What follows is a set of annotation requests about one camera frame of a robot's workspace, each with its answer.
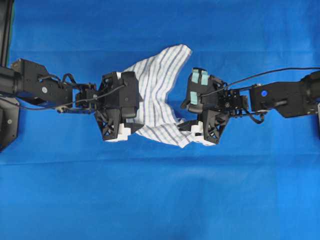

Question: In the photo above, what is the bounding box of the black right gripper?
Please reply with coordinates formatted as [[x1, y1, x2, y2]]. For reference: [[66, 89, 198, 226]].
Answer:
[[177, 75, 229, 146]]

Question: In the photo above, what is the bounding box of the blue table cloth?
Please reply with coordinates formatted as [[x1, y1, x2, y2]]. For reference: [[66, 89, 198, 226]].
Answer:
[[0, 0, 320, 240]]

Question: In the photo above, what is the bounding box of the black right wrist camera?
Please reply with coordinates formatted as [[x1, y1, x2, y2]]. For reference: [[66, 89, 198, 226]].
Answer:
[[180, 67, 212, 114]]

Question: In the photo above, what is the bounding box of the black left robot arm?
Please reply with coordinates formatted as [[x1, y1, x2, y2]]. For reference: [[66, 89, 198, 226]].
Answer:
[[0, 59, 144, 150]]

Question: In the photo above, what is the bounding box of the black right camera cable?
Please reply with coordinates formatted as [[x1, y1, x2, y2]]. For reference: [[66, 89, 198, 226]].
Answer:
[[199, 66, 320, 99]]

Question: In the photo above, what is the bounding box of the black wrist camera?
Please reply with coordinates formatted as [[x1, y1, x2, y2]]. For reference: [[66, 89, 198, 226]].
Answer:
[[180, 67, 212, 114], [118, 71, 140, 119]]

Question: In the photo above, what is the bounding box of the black aluminium frame rail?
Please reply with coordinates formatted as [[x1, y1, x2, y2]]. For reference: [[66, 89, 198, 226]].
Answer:
[[0, 0, 14, 67]]

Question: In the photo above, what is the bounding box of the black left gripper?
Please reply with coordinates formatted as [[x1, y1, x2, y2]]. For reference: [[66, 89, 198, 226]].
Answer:
[[94, 72, 144, 142]]

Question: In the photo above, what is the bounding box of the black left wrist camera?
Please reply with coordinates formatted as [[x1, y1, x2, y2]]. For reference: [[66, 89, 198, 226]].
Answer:
[[118, 71, 140, 119]]

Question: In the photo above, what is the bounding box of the white blue striped towel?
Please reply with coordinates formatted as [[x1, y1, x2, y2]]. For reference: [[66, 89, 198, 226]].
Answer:
[[125, 44, 192, 148]]

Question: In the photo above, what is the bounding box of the black camera cable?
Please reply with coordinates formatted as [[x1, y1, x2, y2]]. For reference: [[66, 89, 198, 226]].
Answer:
[[199, 66, 320, 99], [0, 84, 126, 111]]

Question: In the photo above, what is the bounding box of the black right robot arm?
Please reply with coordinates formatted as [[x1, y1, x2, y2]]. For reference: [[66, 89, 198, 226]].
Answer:
[[178, 67, 320, 146]]

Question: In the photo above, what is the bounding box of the black left camera cable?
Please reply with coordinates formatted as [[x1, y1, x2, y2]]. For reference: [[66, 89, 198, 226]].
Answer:
[[0, 84, 126, 111]]

